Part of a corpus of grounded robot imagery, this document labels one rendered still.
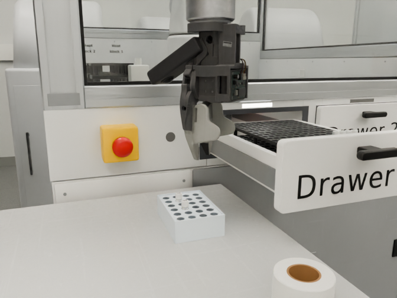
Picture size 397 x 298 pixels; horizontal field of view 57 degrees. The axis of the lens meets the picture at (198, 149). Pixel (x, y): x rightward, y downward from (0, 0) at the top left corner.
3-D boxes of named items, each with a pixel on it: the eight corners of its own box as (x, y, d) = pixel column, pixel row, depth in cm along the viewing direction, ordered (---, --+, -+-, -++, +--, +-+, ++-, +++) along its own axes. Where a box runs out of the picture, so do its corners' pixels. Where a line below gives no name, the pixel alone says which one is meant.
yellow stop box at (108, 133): (140, 161, 75) (139, 126, 73) (104, 164, 72) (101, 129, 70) (135, 155, 79) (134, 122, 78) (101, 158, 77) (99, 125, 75)
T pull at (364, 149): (400, 156, 55) (402, 148, 54) (361, 161, 52) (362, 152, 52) (381, 151, 58) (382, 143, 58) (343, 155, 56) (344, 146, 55)
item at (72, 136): (420, 143, 108) (427, 94, 105) (49, 181, 74) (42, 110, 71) (260, 107, 195) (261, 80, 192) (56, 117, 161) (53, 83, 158)
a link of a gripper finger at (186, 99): (186, 130, 56) (190, 72, 55) (178, 130, 56) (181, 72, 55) (201, 130, 60) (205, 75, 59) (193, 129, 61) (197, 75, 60)
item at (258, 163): (409, 181, 64) (413, 147, 63) (283, 199, 56) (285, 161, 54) (283, 138, 101) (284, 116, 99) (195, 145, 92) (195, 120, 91)
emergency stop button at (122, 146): (134, 157, 72) (133, 137, 71) (113, 159, 70) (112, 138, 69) (131, 154, 74) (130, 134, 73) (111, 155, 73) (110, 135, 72)
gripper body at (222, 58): (227, 107, 53) (229, 19, 50) (178, 103, 57) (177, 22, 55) (247, 101, 60) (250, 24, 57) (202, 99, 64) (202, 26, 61)
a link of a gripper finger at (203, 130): (213, 165, 55) (218, 104, 54) (180, 160, 58) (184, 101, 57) (222, 163, 58) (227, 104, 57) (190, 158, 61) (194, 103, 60)
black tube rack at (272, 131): (357, 169, 70) (360, 136, 69) (277, 179, 64) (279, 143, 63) (290, 145, 90) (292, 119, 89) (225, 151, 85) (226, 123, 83)
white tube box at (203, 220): (224, 236, 60) (225, 214, 59) (175, 244, 57) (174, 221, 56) (199, 208, 71) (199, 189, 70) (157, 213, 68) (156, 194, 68)
